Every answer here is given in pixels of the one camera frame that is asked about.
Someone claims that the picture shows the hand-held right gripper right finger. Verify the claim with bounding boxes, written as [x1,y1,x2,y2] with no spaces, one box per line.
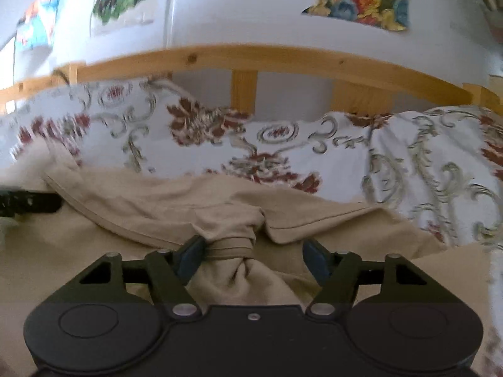
[302,239,427,318]

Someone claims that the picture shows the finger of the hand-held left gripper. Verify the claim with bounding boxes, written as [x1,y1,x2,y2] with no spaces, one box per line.
[0,189,64,217]

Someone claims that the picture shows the colourful landscape wall poster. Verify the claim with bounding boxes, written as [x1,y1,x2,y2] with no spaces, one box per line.
[302,0,411,32]

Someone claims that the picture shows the beige zip jacket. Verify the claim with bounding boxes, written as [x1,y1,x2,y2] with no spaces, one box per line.
[0,141,492,377]

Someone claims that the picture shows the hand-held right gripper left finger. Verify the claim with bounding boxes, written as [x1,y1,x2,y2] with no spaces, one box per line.
[79,236,205,318]

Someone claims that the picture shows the wooden bed frame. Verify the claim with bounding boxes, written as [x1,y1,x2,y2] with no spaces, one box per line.
[0,45,503,134]

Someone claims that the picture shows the curled cartoon girl poster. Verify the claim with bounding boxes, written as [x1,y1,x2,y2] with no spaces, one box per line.
[15,0,65,52]

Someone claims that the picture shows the floral bedsheet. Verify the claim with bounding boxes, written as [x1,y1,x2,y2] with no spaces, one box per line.
[0,79,503,377]

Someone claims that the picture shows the white wall conduit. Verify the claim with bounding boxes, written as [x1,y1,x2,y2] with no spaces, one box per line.
[165,0,179,48]

